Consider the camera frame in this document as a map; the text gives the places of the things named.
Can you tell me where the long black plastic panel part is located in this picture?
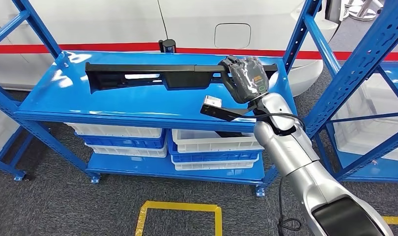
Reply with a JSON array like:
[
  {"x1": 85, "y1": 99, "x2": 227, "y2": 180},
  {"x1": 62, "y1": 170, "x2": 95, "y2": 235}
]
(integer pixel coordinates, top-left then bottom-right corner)
[{"x1": 85, "y1": 61, "x2": 279, "y2": 95}]

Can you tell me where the curved black plastic part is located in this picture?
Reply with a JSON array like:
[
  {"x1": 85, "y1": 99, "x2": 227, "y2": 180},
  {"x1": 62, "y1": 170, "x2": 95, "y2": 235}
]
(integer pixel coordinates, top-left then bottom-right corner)
[{"x1": 215, "y1": 131, "x2": 247, "y2": 138}]

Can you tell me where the black cylindrical device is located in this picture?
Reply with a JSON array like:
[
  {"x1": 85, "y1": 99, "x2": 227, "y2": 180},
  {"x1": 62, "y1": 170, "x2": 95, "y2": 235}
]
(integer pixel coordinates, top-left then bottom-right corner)
[{"x1": 158, "y1": 39, "x2": 177, "y2": 54}]

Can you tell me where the blue metal shelving rack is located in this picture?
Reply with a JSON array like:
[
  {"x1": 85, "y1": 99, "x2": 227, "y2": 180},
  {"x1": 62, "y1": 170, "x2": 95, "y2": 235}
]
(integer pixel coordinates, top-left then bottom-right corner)
[
  {"x1": 326, "y1": 61, "x2": 398, "y2": 183},
  {"x1": 0, "y1": 104, "x2": 33, "y2": 182},
  {"x1": 0, "y1": 0, "x2": 398, "y2": 198}
]

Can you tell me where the white car with red stripe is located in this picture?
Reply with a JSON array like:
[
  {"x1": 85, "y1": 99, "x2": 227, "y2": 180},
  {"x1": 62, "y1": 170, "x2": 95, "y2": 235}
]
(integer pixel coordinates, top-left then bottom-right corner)
[{"x1": 0, "y1": 0, "x2": 340, "y2": 97}]

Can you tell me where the silver stand base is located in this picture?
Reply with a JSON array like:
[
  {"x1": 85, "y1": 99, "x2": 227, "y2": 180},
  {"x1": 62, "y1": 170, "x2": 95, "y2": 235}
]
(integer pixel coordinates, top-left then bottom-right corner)
[{"x1": 343, "y1": 0, "x2": 384, "y2": 22}]

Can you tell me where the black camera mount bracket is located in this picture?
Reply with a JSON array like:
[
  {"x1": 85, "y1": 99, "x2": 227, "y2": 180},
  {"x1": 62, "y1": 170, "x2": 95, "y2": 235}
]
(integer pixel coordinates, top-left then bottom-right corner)
[{"x1": 199, "y1": 103, "x2": 257, "y2": 123}]

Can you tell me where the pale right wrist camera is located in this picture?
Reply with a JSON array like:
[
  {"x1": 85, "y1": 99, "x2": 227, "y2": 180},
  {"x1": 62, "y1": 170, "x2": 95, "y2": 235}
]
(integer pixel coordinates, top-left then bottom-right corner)
[{"x1": 202, "y1": 95, "x2": 223, "y2": 109}]

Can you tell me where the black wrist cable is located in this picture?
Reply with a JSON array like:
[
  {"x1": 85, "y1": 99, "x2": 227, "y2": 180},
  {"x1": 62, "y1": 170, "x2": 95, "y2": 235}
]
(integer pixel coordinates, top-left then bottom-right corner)
[{"x1": 233, "y1": 112, "x2": 306, "y2": 131}]

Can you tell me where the black hanging arm cable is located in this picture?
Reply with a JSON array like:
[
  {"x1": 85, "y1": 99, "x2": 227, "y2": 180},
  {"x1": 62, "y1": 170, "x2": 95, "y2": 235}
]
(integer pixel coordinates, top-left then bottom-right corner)
[{"x1": 276, "y1": 177, "x2": 303, "y2": 233}]

